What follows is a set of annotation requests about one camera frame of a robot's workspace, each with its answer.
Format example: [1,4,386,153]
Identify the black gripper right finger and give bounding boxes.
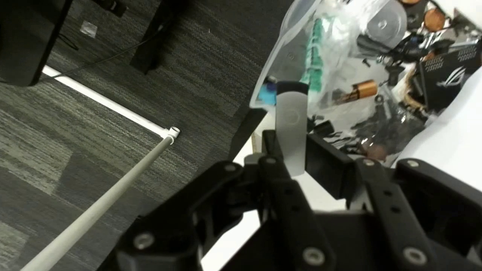
[306,134,482,271]

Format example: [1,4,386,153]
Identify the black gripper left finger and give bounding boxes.
[99,128,333,271]

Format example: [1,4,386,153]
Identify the grey USB stick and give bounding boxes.
[274,81,310,177]

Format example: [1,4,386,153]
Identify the clear plastic drawer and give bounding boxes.
[248,0,482,167]

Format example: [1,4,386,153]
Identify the white shelf counter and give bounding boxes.
[200,107,352,271]

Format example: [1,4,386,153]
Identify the small blue object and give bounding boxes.
[259,80,279,108]

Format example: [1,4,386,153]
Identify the copper coloured battery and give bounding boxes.
[345,80,380,102]

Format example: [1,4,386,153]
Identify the black printed card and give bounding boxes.
[425,45,482,111]

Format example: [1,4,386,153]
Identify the black furniture leg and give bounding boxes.
[128,0,184,75]

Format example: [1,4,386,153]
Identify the brown round disc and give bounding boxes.
[423,7,449,33]

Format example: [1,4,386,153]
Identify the clear round lid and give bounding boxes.
[363,0,410,50]

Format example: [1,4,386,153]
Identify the white paper scrap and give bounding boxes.
[78,19,99,40]

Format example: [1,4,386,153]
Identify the black furniture base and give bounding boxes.
[0,0,75,87]

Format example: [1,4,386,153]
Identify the white plastic drawer unit frame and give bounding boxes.
[396,65,482,194]

